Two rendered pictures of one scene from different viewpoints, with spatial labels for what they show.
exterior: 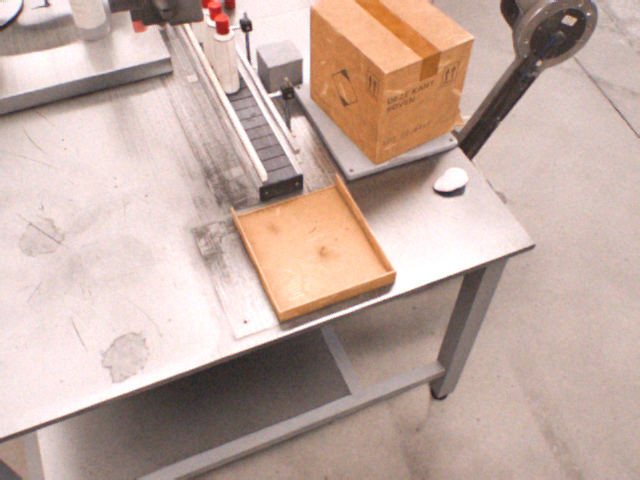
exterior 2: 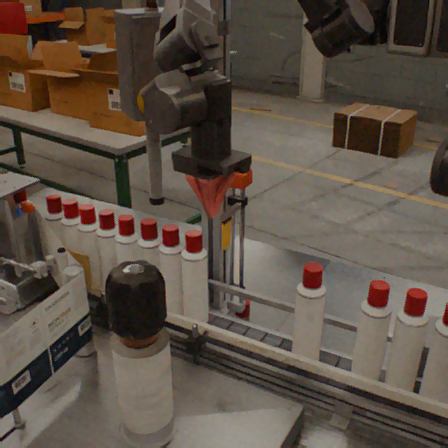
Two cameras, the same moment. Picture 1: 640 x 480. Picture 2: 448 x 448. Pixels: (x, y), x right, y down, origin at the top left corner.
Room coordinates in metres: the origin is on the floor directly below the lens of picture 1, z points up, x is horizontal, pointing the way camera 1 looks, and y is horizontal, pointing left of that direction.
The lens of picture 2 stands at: (1.04, 0.89, 1.55)
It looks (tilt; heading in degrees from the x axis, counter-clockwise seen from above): 26 degrees down; 322
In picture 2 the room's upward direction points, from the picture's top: straight up
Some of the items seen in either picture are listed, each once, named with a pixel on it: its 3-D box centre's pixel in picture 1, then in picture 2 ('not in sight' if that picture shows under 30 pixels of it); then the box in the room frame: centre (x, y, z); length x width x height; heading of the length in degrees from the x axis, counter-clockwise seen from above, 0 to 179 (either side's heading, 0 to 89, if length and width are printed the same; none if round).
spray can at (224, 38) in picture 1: (226, 54); (444, 356); (1.34, 0.21, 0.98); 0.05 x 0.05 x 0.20
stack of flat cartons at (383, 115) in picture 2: not in sight; (374, 128); (3.97, -3.19, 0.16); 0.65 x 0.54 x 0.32; 19
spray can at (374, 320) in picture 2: (210, 28); (371, 335); (1.45, 0.26, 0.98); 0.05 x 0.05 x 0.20
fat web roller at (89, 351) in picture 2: not in sight; (79, 313); (1.83, 0.61, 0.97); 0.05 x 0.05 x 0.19
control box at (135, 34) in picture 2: not in sight; (168, 62); (1.91, 0.35, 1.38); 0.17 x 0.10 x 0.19; 78
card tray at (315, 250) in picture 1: (310, 243); not in sight; (0.86, 0.00, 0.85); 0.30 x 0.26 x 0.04; 23
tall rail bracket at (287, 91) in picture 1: (279, 108); not in sight; (1.23, 0.07, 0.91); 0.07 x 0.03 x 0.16; 113
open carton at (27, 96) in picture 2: not in sight; (28, 73); (4.31, -0.17, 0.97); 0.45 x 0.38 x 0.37; 107
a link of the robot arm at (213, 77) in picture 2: not in sight; (207, 98); (1.62, 0.47, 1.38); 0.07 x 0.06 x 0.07; 104
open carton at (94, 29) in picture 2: not in sight; (85, 25); (6.69, -1.63, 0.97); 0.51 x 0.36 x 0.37; 107
